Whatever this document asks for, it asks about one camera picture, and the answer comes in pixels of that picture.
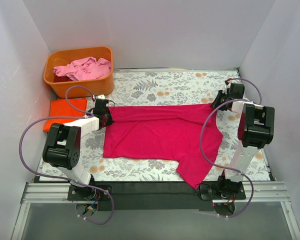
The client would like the pink crumpled t shirt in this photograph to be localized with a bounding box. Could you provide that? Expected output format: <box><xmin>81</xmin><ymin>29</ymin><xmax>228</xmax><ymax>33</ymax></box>
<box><xmin>53</xmin><ymin>56</ymin><xmax>112</xmax><ymax>81</ymax></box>

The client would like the magenta t shirt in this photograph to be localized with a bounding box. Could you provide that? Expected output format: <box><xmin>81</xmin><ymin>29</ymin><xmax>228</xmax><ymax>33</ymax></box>
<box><xmin>103</xmin><ymin>104</ymin><xmax>223</xmax><ymax>189</ymax></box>

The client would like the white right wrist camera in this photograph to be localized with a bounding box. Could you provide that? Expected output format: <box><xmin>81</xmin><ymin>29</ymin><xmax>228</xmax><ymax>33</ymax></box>
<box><xmin>222</xmin><ymin>78</ymin><xmax>233</xmax><ymax>94</ymax></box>

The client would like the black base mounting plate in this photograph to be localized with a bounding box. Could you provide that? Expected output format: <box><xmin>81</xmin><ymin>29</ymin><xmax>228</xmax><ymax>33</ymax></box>
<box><xmin>67</xmin><ymin>181</ymin><xmax>246</xmax><ymax>212</ymax></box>

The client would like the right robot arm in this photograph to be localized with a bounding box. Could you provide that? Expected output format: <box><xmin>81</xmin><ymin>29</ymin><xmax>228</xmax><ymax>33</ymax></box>
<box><xmin>210</xmin><ymin>79</ymin><xmax>275</xmax><ymax>199</ymax></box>

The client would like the orange plastic basket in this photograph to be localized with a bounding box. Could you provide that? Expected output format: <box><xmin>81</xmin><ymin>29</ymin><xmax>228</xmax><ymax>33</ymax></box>
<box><xmin>43</xmin><ymin>46</ymin><xmax>115</xmax><ymax>99</ymax></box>

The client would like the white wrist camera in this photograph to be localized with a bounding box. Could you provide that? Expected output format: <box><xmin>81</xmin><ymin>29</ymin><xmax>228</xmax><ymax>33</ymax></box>
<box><xmin>222</xmin><ymin>78</ymin><xmax>233</xmax><ymax>94</ymax></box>
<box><xmin>94</xmin><ymin>94</ymin><xmax>106</xmax><ymax>100</ymax></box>

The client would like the floral patterned table mat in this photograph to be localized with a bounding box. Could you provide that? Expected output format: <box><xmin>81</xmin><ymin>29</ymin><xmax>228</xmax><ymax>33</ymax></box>
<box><xmin>37</xmin><ymin>69</ymin><xmax>275</xmax><ymax>182</ymax></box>

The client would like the aluminium frame rail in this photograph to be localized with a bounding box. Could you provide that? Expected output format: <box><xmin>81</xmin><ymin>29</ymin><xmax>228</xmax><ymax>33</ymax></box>
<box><xmin>11</xmin><ymin>181</ymin><xmax>300</xmax><ymax>240</ymax></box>

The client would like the folded orange t shirt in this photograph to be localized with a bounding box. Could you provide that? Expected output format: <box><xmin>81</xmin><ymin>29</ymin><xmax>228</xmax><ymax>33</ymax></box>
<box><xmin>43</xmin><ymin>98</ymin><xmax>88</xmax><ymax>132</ymax></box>

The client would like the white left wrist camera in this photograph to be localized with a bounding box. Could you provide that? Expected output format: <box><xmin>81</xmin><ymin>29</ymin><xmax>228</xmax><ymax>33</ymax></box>
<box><xmin>94</xmin><ymin>94</ymin><xmax>106</xmax><ymax>100</ymax></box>

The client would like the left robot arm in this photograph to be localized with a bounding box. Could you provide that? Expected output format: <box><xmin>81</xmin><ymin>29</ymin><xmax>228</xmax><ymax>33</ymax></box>
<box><xmin>42</xmin><ymin>98</ymin><xmax>114</xmax><ymax>200</ymax></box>

